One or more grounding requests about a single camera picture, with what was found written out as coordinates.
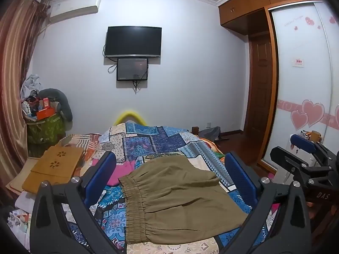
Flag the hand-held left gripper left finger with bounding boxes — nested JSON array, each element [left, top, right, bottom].
[[30, 151, 125, 254]]

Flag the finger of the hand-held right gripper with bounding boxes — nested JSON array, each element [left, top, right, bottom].
[[290, 133, 332, 162], [270, 146, 333, 181]]

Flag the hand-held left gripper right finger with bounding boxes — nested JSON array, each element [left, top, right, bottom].
[[216, 151, 312, 254]]

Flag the olive green pants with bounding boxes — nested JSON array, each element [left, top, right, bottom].
[[118, 155, 248, 245]]

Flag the pink cloth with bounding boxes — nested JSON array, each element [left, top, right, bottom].
[[91, 160, 135, 186]]

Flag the orange striped cloth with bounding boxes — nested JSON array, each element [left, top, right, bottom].
[[58, 133, 101, 154]]

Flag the orange blanket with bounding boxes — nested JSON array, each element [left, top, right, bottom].
[[199, 137, 225, 154]]

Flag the dark bag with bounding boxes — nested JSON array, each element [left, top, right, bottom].
[[199, 126, 222, 141]]

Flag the blue patchwork blanket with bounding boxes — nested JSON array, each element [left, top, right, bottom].
[[57, 122, 276, 254]]

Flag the brown wooden lap board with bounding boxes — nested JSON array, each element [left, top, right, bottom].
[[22, 146, 85, 193]]

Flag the green patterned storage bag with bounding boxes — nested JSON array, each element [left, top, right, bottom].
[[26, 112, 67, 157]]

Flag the wooden wardrobe with heart doors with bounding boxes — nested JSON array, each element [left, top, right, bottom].
[[218, 0, 339, 175]]

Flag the grey neck pillow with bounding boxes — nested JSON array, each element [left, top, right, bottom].
[[38, 88, 73, 123]]

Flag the orange box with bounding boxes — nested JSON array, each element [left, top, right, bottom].
[[36, 108, 56, 120]]

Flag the beige mat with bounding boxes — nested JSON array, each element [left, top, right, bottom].
[[6, 157, 36, 192]]

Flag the white paper pile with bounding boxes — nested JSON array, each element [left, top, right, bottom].
[[7, 190, 36, 250]]

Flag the grey clothing pile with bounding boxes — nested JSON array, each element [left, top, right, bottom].
[[21, 74, 43, 99]]

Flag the brown striped curtain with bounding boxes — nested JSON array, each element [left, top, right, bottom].
[[0, 0, 51, 188]]

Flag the white air conditioner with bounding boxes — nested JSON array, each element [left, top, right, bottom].
[[49, 0, 102, 23]]

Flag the black television cable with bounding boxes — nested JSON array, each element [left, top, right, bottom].
[[103, 45, 118, 74]]

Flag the small black wall monitor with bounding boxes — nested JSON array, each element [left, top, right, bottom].
[[117, 58, 149, 81]]

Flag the black wall television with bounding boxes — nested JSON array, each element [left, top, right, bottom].
[[104, 26, 163, 58]]

